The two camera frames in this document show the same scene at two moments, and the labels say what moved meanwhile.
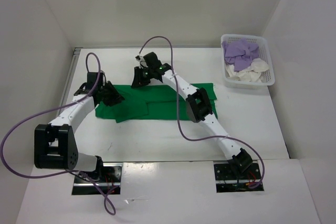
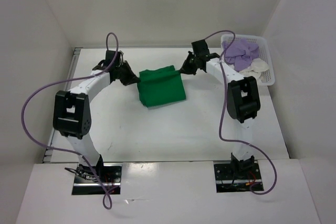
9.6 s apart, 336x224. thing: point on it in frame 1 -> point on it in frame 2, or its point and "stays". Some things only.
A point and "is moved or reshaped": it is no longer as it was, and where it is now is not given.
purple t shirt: [240, 53] stays
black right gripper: [137, 80] -> [186, 68]
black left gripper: [115, 97] -> [131, 78]
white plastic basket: [268, 80] stays
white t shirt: [251, 73] stays
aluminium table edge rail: [76, 51] stays
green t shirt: [158, 103] is moved or reshaped
